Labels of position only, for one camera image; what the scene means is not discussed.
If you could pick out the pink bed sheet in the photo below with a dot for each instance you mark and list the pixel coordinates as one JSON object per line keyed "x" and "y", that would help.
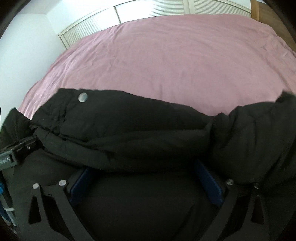
{"x": 212, "y": 63}

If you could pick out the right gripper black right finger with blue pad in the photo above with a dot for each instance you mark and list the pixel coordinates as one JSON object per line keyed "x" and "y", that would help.
{"x": 240, "y": 214}

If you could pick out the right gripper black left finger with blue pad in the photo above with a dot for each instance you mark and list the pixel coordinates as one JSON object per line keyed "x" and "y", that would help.
{"x": 49, "y": 213}

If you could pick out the blue gloved left hand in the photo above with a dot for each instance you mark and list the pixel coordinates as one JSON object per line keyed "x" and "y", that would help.
{"x": 7, "y": 209}

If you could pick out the black hooded puffer jacket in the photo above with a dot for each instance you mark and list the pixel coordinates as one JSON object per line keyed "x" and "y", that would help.
{"x": 143, "y": 160}

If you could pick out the wooden headboard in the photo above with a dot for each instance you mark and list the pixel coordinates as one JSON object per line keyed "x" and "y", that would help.
{"x": 261, "y": 12}

